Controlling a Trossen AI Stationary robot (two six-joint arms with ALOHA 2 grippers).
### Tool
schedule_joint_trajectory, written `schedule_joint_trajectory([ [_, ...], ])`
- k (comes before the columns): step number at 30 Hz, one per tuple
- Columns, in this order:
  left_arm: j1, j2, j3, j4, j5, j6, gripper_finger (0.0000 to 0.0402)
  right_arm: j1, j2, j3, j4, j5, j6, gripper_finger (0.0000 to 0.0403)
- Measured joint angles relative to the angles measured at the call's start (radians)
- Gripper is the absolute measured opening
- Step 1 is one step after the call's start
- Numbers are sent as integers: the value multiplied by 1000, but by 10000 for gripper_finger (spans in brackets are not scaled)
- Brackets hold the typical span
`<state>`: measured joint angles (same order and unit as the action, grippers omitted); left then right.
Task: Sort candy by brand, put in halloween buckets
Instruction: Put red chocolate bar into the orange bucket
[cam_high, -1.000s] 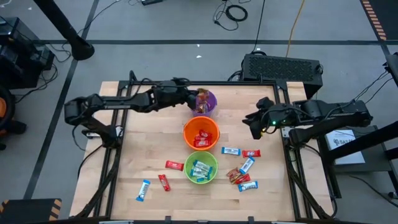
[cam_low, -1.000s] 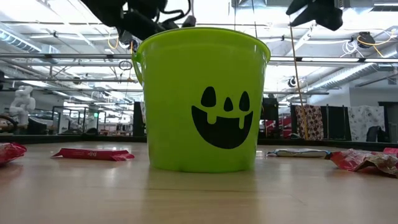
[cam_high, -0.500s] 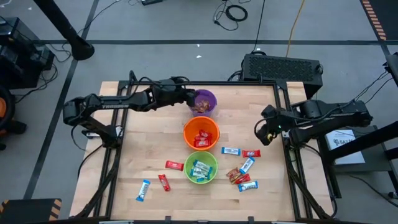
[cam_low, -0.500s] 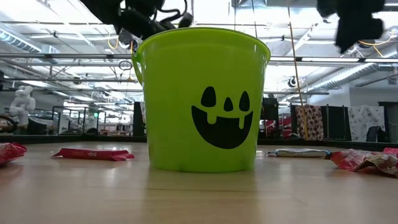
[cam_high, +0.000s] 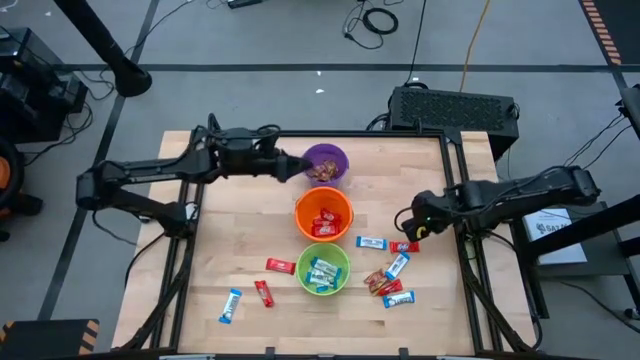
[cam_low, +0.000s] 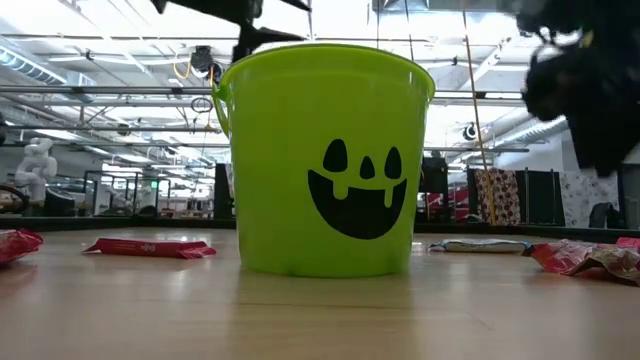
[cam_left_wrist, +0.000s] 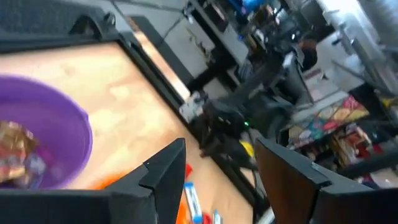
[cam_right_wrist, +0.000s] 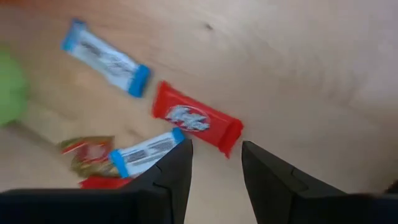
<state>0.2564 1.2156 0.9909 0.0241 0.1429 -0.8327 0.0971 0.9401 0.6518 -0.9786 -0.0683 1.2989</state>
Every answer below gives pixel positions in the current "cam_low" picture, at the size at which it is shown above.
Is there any black aluminium table frame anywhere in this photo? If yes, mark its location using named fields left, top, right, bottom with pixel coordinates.
left=0, top=214, right=640, bottom=245

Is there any red gold crinkly candy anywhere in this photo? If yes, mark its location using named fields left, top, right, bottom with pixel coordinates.
left=521, top=238, right=640, bottom=287

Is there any red dotted curtain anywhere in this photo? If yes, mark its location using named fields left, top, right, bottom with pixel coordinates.
left=473, top=168, right=522, bottom=227

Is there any black framed workstation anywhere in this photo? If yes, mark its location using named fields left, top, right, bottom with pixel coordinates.
left=81, top=169, right=172, bottom=217

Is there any dark office chair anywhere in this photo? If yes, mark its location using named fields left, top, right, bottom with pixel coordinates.
left=588, top=201, right=627, bottom=230

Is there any white robot figure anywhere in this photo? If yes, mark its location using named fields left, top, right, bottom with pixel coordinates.
left=13, top=136, right=59, bottom=202

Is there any white grey patterned curtain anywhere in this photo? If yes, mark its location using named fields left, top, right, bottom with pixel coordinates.
left=558, top=168, right=622, bottom=231

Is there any black divider panel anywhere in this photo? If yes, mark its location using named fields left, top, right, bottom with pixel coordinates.
left=519, top=168, right=567, bottom=227

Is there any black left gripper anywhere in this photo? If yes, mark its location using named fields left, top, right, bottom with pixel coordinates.
left=149, top=0, right=312, bottom=64

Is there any black upright panel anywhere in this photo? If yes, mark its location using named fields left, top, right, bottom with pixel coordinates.
left=213, top=163, right=234, bottom=221

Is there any black upright cabinet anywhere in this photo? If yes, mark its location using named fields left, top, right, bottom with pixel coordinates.
left=418, top=157, right=450, bottom=224

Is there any blue white candy bar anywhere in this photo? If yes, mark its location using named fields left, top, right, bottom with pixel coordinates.
left=428, top=238, right=533, bottom=255

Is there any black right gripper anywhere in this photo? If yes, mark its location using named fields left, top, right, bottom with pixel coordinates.
left=519, top=47, right=640, bottom=179

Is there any yellow extension cable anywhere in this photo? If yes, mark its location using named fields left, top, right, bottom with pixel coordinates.
left=461, top=9, right=497, bottom=227

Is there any silver ventilation duct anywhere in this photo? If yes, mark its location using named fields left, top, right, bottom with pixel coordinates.
left=492, top=99, right=571, bottom=149

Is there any green Halloween bucket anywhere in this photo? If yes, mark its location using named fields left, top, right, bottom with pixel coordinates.
left=210, top=42, right=437, bottom=279

